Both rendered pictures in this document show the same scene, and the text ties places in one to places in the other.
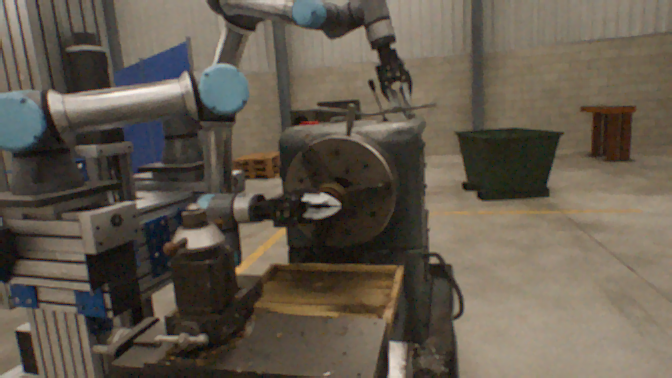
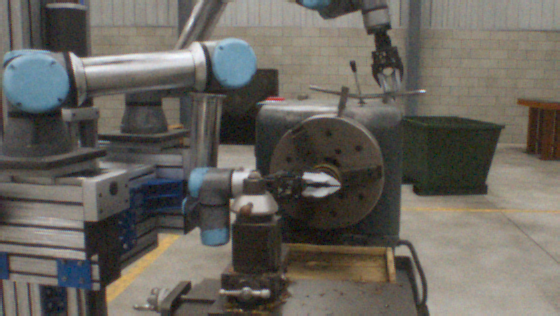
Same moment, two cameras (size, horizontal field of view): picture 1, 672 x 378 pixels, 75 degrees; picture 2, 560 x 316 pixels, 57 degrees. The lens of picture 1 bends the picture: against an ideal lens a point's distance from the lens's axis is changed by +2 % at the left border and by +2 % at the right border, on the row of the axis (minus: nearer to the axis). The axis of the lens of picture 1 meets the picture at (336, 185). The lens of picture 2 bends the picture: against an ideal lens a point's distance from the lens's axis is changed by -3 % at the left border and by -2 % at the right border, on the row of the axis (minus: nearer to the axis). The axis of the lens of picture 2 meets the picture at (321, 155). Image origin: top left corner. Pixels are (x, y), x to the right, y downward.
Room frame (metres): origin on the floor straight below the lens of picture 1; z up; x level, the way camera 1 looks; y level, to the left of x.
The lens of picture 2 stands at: (-0.23, 0.26, 1.34)
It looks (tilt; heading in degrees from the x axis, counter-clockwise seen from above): 8 degrees down; 350
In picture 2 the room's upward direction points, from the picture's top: 1 degrees clockwise
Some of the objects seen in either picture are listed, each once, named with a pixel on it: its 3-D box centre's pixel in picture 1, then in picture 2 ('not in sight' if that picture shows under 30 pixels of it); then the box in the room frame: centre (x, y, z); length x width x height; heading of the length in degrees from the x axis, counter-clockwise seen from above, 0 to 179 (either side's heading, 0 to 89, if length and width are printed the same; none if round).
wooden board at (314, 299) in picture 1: (320, 294); (318, 272); (0.95, 0.06, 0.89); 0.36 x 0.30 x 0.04; 76
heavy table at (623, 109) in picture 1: (604, 131); (539, 127); (8.62, -5.39, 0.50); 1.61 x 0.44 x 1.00; 168
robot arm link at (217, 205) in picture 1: (221, 209); (213, 184); (1.07, 0.30, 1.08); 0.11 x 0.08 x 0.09; 75
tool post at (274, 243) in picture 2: (206, 274); (258, 238); (0.64, 0.21, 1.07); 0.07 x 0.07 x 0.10; 76
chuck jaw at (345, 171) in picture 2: (368, 192); (359, 174); (1.12, -0.08, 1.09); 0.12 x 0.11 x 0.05; 76
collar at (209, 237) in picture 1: (197, 235); (254, 201); (0.64, 0.22, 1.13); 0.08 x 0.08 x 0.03
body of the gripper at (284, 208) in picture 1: (278, 208); (276, 185); (1.02, 0.15, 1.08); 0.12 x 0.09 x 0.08; 75
